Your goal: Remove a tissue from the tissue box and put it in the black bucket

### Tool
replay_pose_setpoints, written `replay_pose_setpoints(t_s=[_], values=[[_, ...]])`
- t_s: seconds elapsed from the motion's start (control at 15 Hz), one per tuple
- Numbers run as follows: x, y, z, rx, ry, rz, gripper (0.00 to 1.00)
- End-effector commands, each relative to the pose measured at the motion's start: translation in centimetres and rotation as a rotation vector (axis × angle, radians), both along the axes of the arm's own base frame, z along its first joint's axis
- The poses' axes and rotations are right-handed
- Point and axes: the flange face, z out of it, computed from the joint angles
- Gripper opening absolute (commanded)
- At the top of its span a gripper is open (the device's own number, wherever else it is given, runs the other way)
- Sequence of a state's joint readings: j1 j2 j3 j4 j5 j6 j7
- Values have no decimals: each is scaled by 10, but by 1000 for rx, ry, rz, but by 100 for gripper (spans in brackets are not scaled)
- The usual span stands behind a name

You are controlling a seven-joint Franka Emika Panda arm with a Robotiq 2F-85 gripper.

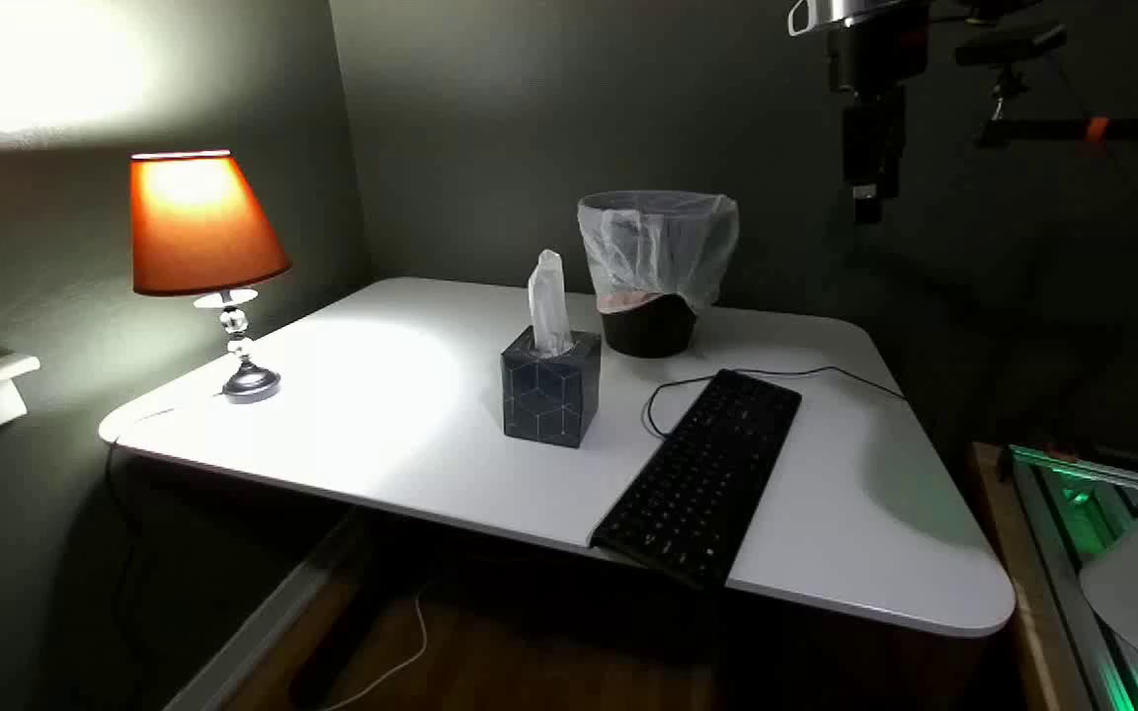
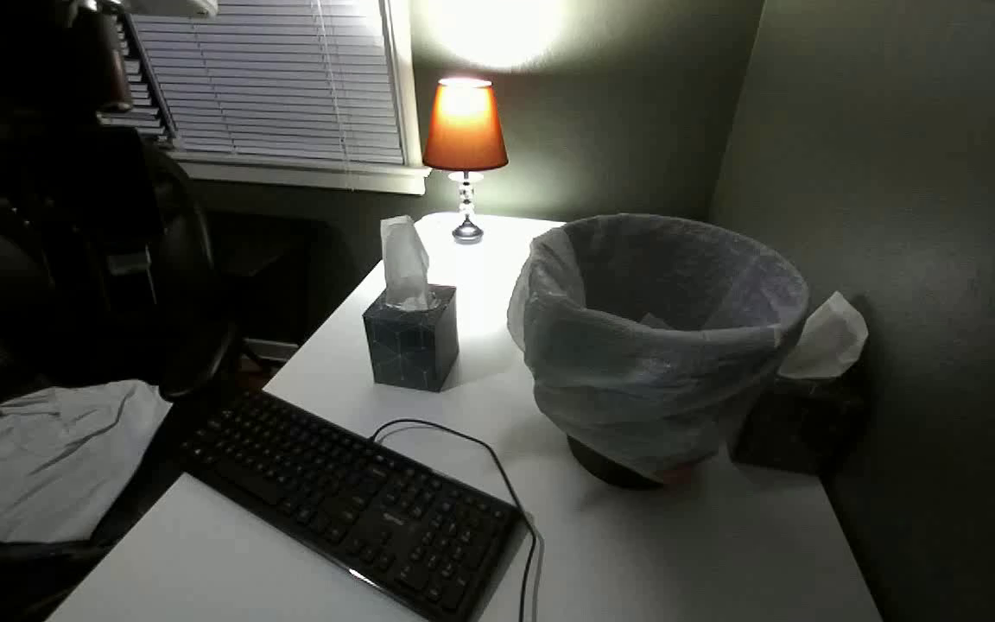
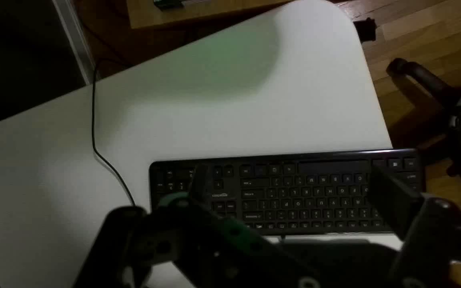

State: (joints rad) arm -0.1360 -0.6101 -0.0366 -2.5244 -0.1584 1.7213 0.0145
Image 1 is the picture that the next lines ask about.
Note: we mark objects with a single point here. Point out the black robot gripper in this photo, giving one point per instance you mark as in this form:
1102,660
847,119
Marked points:
876,48

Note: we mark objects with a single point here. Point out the white tissue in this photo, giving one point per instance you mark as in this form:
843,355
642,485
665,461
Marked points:
546,305

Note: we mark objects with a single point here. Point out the black bucket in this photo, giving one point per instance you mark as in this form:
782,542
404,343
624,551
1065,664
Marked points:
654,331

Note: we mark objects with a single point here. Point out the dark blue tissue box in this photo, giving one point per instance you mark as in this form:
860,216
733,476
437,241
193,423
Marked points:
549,395

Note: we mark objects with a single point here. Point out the white plastic bin liner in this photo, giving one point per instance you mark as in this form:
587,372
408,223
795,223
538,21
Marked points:
658,241

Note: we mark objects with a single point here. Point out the black computer keyboard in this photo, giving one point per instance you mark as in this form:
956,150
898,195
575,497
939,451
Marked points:
687,506

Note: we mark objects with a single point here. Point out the orange shade table lamp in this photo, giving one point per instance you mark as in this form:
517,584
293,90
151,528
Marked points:
197,232

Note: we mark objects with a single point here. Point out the green lit metal rail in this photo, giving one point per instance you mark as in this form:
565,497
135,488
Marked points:
1073,548

